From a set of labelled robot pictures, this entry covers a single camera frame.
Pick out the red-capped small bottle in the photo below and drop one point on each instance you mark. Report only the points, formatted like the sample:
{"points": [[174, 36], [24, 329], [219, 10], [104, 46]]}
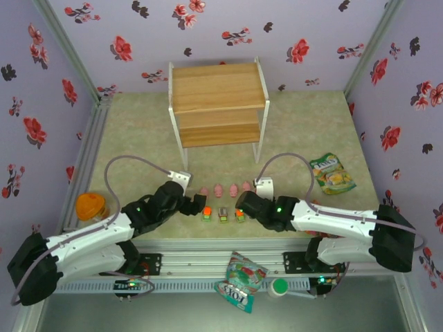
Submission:
{"points": [[239, 216]]}

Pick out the pink plastic pig toy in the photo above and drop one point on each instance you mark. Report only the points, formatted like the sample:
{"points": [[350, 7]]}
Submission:
{"points": [[218, 191], [246, 186], [205, 190], [233, 190]]}

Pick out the orange-capped small bottle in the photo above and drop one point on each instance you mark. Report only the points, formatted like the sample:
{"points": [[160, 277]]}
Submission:
{"points": [[206, 215]]}

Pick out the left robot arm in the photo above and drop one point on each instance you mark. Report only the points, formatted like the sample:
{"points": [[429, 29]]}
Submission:
{"points": [[86, 238]]}

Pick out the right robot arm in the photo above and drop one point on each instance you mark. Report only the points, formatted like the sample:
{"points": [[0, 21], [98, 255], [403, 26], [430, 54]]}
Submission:
{"points": [[332, 218]]}

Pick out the teal Fox's candy bag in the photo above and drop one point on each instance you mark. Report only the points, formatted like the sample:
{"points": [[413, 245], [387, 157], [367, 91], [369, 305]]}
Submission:
{"points": [[242, 276]]}

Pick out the green Fox's candy bag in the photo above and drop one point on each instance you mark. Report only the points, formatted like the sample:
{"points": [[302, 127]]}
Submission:
{"points": [[332, 174]]}

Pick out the black controller board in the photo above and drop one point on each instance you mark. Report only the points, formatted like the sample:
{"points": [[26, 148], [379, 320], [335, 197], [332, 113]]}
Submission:
{"points": [[129, 284], [322, 281]]}

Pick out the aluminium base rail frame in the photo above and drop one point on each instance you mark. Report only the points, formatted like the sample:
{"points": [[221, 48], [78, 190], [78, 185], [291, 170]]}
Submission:
{"points": [[207, 256]]}

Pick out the aluminium side rail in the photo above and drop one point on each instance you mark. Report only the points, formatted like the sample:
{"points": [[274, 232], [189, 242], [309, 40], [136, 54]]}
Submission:
{"points": [[89, 148]]}

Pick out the wooden shelf with white frame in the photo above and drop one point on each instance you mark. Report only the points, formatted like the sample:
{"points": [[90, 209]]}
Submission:
{"points": [[214, 86]]}

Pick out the aluminium corner post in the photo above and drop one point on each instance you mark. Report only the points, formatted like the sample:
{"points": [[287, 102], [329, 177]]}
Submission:
{"points": [[65, 45], [373, 48]]}

